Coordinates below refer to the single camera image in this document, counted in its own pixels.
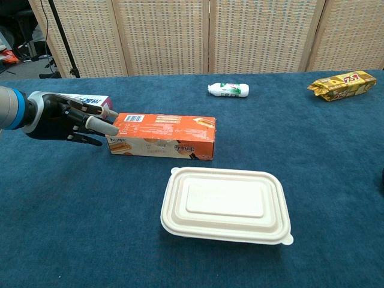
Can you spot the orange object on floor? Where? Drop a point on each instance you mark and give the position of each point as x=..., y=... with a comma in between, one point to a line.
x=10, y=57

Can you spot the woven wooden folding screen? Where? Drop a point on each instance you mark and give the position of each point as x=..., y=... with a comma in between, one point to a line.
x=165, y=36

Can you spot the black tripod stand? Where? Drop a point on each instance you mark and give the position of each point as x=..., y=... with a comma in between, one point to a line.
x=62, y=33

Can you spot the small white bottle green label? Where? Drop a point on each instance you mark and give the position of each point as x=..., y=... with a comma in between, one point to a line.
x=228, y=90

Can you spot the gold snack packet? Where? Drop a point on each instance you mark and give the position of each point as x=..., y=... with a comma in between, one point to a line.
x=342, y=85

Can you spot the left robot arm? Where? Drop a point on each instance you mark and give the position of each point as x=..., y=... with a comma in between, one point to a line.
x=9, y=108

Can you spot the white toothpaste box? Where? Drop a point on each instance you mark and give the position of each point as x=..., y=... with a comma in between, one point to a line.
x=96, y=100

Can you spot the orange snack box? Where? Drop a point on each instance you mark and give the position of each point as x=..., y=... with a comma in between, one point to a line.
x=168, y=132

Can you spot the blue table cloth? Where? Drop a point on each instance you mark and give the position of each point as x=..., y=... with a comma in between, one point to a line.
x=90, y=225

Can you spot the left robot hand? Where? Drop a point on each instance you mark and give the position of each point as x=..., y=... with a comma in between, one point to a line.
x=51, y=120

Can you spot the beige lidded food container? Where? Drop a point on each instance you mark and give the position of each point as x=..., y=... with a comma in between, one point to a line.
x=225, y=204

